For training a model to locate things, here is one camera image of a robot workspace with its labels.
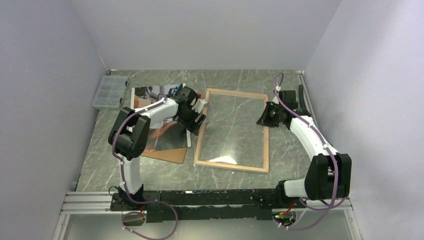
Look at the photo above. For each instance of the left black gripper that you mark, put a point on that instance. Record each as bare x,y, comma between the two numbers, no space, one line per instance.
192,126

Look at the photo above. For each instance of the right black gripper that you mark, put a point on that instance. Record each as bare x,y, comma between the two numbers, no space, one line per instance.
264,120

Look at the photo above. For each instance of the wooden picture frame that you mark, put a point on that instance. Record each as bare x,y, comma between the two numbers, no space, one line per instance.
197,160

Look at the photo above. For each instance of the printed photo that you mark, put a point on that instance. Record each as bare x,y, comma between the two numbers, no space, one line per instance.
164,133

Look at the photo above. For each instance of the brown backing board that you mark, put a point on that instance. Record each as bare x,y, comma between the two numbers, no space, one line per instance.
176,155

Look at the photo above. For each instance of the clear glass pane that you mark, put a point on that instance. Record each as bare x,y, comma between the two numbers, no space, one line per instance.
231,135

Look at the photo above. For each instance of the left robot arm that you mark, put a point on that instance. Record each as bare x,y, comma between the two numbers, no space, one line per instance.
129,135

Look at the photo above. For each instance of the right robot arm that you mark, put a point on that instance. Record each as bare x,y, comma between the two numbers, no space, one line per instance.
329,172

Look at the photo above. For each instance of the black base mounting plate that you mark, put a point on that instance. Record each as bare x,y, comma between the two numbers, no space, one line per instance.
184,205

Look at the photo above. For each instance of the clear plastic organizer box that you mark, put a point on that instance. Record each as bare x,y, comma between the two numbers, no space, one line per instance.
110,92

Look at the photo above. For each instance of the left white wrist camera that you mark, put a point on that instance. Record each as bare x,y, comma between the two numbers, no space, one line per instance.
199,104

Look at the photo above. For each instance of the aluminium rail frame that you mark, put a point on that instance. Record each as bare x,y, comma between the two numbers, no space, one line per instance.
87,216

